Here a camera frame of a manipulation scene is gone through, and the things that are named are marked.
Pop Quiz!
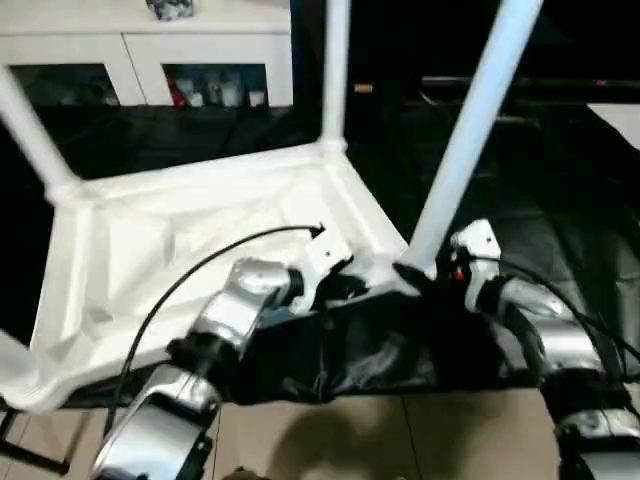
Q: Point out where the grey object on cabinet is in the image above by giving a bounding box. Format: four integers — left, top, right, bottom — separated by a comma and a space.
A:
146, 0, 195, 21

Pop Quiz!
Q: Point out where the black mat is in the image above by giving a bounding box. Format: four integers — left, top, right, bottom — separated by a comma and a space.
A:
0, 95, 640, 406

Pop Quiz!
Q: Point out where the white cabinet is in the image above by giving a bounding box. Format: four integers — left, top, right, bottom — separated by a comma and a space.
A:
0, 0, 293, 107

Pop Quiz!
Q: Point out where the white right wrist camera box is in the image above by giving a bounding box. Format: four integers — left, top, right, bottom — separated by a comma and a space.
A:
448, 220, 503, 307

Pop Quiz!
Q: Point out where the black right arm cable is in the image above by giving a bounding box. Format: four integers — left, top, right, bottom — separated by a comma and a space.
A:
470, 255, 640, 381

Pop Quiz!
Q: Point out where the black folding table frame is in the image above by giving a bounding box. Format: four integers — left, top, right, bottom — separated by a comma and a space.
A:
0, 410, 71, 473

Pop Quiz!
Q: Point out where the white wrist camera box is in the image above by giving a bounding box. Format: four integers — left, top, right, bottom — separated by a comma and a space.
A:
296, 232, 355, 307
448, 220, 503, 307

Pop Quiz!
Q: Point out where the white plastic table leg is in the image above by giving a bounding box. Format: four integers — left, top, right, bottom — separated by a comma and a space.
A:
0, 330, 46, 413
0, 65, 81, 206
318, 0, 353, 153
405, 0, 546, 273

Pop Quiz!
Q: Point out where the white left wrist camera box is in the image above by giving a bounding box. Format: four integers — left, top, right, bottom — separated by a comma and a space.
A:
296, 232, 355, 307

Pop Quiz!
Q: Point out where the white plastic table top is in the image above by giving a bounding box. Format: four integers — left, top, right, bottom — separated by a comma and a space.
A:
30, 140, 421, 413

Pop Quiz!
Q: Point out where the white flat board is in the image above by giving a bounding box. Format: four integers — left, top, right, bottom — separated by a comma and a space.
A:
588, 103, 640, 151

